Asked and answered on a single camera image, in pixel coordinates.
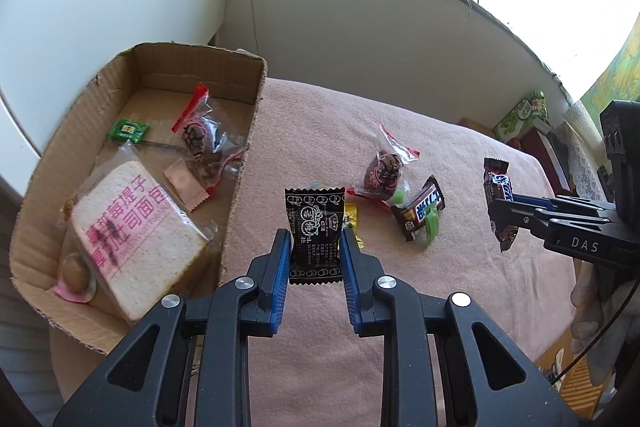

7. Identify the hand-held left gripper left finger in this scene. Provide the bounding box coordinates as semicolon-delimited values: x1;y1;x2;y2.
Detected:
52;228;293;427

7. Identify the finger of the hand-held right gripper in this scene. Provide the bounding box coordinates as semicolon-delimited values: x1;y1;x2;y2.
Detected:
512;191;617;214
487;199;567;242

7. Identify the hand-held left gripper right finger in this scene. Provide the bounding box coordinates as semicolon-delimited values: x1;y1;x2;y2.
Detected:
340;227;581;427

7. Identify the chocolate bar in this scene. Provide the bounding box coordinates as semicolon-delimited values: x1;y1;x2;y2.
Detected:
482;157;521;253
391;175;446;243

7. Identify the small black snack packet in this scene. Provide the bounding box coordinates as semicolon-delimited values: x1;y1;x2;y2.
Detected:
284;186;347;286

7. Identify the small pale packet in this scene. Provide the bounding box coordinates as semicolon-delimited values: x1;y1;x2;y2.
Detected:
164;158;211;212

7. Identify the sliced bread packet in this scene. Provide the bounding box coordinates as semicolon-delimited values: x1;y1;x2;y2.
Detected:
60;159;216;322

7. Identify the clear red-topped snack bag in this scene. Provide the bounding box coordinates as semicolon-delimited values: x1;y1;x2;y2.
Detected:
171;83;248;195
346;122;421;208

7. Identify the pink brown egg packet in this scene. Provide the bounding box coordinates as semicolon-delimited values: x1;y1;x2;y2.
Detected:
52;252;98;304

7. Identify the small green snack packet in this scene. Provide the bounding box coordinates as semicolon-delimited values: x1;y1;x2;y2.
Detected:
106;118;151;144

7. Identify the brown cardboard box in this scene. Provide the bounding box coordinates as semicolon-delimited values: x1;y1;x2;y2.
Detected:
9;41;268;355

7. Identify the person's right hand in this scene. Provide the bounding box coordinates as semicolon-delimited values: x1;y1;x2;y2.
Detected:
570;257;626;355

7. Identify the dark red box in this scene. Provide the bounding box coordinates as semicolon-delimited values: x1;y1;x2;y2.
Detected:
520;127;571;192

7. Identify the white lace cloth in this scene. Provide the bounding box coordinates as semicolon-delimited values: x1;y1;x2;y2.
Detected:
562;99;616;202

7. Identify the yellow wrapped candy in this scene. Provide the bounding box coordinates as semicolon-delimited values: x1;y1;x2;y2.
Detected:
344;203;366;250

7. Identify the green candy wrapper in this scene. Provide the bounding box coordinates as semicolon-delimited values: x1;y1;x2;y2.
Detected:
422;207;443;249

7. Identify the green printed carton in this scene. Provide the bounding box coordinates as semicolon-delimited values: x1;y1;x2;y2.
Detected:
492;90;551;144

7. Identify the yellow green map poster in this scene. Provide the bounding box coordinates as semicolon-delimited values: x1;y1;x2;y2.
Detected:
580;27;640;118

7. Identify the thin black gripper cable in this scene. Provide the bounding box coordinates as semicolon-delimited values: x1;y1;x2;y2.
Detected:
550;282;640;389

